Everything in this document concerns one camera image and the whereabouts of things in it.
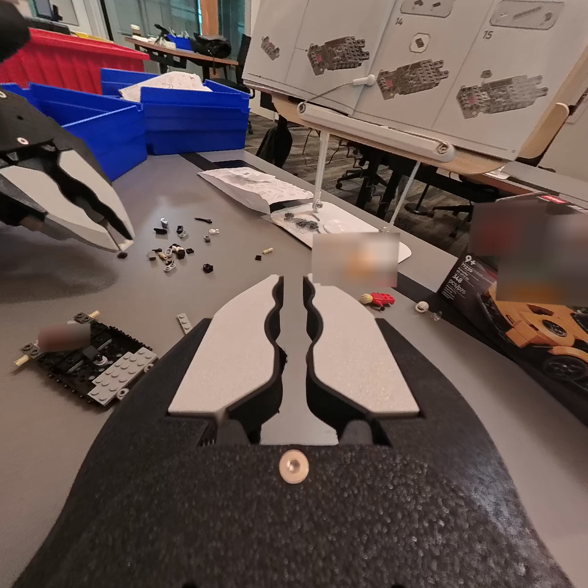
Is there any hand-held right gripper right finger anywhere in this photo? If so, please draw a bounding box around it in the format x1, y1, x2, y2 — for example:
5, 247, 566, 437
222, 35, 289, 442
302, 273, 421, 418

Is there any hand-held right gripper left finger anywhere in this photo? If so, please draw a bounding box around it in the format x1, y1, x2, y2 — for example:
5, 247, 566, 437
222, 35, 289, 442
168, 274, 288, 418

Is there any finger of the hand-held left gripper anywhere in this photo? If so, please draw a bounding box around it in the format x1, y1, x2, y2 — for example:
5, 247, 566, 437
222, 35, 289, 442
54, 150, 136, 243
0, 166, 124, 253

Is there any blue plastic storage bin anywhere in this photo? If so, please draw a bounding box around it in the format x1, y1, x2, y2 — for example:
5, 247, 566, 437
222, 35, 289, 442
0, 82, 149, 182
101, 68, 251, 156

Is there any black brick car chassis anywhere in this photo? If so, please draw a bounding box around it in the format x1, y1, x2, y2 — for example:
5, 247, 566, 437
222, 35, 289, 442
14, 310, 159, 407

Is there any grey desk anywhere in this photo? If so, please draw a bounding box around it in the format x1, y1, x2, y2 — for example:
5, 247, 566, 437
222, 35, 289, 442
0, 149, 588, 588

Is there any red plastic bin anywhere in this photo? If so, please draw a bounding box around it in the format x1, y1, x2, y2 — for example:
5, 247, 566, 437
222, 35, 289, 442
0, 27, 151, 95

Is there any pile of small brick pieces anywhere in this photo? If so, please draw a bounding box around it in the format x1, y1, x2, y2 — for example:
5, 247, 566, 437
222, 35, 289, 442
147, 215, 220, 273

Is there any white printed paper bag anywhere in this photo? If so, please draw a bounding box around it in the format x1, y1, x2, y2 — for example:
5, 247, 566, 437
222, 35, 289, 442
198, 168, 315, 214
119, 71, 214, 103

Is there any wood-edged office table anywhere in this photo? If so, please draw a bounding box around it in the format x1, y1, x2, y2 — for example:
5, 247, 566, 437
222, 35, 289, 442
125, 36, 239, 81
501, 161, 588, 196

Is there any clear bag of dark parts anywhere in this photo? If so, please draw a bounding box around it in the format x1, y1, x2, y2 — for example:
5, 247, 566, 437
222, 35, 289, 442
271, 209, 322, 232

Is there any black toy car box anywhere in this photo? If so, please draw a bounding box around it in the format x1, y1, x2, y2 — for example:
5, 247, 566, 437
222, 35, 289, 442
436, 193, 588, 391

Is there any black office chair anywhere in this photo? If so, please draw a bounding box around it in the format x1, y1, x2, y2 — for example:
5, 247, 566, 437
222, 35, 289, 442
212, 34, 252, 95
335, 140, 405, 217
255, 124, 295, 168
404, 177, 501, 239

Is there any black bag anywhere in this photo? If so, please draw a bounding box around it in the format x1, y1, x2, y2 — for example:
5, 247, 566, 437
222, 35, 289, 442
190, 31, 232, 58

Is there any wooden pillar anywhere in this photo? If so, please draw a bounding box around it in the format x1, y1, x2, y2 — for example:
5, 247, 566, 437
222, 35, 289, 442
200, 0, 220, 40

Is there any white wooden book stand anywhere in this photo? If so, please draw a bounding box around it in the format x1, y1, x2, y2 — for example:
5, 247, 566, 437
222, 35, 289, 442
271, 92, 572, 266

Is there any open instruction booklet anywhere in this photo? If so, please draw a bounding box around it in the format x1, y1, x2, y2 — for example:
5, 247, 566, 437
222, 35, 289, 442
242, 0, 588, 161

